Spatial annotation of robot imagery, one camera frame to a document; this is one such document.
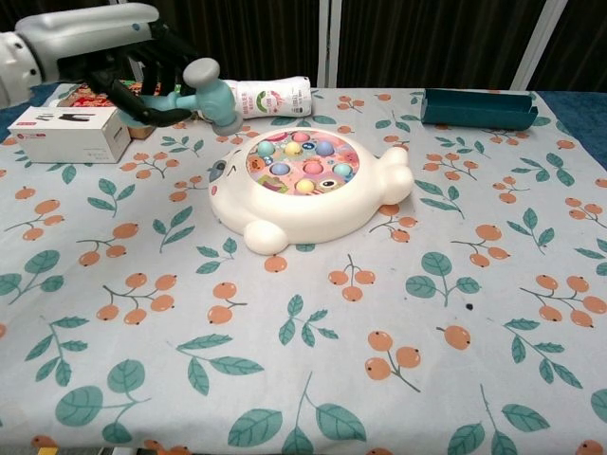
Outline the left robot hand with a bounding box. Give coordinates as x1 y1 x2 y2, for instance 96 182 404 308
13 3 196 129

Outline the light blue toy hammer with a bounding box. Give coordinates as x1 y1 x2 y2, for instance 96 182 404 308
126 58 248 137

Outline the white whack-a-mole toy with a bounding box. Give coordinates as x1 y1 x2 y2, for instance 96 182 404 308
208 128 414 258

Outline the green orange snack bag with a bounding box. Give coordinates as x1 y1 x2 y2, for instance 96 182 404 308
56 81 192 116

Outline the white cardboard product box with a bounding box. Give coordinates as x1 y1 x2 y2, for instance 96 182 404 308
6 104 131 165

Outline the white label drink bottle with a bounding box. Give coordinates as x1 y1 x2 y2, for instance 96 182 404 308
221 74 315 122

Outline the floral print tablecloth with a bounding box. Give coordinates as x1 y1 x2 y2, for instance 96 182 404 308
0 81 607 455

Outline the dark teal box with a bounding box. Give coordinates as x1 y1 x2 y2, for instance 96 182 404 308
420 87 540 133

